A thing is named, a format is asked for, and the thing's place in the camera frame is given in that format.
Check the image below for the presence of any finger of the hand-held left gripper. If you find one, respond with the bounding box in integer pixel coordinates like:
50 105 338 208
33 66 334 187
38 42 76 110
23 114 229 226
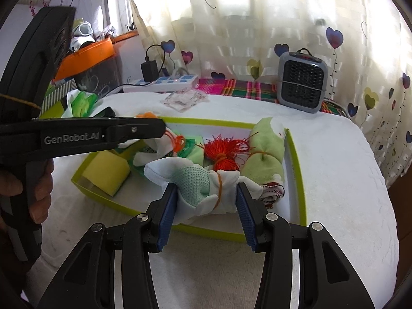
106 117 167 146

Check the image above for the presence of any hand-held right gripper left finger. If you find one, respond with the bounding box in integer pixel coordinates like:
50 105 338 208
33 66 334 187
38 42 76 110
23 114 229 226
37 183 179 309

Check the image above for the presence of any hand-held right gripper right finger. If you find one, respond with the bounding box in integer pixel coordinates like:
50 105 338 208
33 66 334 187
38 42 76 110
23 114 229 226
236 182 375 309

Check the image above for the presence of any green cardboard box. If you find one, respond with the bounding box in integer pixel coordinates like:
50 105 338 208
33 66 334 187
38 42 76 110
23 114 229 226
71 115 305 244

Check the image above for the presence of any white and mint sock bundle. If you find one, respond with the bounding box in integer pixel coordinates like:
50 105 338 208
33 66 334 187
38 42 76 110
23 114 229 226
144 159 268 225

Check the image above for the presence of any yellow sponge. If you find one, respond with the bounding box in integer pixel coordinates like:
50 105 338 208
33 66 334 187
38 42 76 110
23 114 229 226
82 152 131 197

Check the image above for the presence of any light green cloth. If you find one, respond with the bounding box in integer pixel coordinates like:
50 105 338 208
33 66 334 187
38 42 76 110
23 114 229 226
128 136 207 176

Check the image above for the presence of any green towel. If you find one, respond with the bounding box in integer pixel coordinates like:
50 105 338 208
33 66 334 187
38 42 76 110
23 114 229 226
241 117 288 215

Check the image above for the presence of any red string bundle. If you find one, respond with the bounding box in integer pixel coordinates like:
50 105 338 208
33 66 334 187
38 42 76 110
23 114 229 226
203 136 252 171

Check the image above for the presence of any person's left hand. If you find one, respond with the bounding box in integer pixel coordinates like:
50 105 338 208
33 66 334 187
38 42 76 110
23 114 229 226
0 159 55 225

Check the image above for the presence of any green striped box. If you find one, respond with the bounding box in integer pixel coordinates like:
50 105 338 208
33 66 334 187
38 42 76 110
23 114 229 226
38 80 78 120

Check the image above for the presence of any small printed packet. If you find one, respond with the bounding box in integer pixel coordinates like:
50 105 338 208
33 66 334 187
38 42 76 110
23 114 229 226
160 90 207 113

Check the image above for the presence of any orange tray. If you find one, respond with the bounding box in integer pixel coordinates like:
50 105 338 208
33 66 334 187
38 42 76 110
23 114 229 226
53 30 139 82

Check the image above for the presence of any white power strip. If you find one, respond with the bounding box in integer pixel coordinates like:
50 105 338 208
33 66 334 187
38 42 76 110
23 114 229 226
123 74 200 93

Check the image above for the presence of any green and white wrapper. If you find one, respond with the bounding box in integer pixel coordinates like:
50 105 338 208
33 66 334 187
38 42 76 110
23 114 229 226
61 90 99 118

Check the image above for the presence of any black charger adapter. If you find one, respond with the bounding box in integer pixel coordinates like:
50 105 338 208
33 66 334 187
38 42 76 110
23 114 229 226
141 44 168 82

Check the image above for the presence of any pile of white bags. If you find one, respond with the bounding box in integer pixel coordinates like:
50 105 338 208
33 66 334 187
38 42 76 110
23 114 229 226
69 19 117 44

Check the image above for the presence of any plaid cloth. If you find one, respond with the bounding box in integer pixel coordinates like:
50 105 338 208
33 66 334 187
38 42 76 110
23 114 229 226
196 78 347 117

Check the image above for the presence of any grey portable heater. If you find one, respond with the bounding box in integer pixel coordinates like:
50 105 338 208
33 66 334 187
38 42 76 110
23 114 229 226
277 48 330 114

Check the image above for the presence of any heart print curtain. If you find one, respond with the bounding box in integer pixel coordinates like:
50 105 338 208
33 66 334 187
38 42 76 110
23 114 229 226
129 0 412 188

